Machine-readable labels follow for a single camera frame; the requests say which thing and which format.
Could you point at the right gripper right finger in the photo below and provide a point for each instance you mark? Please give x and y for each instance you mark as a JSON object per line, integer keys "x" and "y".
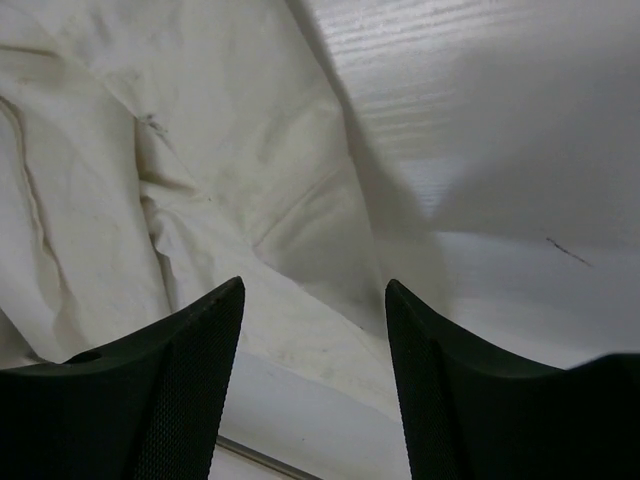
{"x": 471, "y": 410}

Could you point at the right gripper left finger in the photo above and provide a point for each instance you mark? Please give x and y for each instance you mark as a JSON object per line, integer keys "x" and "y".
{"x": 146, "y": 406}

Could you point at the white cloth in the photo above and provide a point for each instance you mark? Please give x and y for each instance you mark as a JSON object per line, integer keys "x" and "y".
{"x": 150, "y": 150}

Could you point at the aluminium table edge rail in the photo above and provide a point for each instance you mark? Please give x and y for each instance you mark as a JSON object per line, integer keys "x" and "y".
{"x": 262, "y": 459}

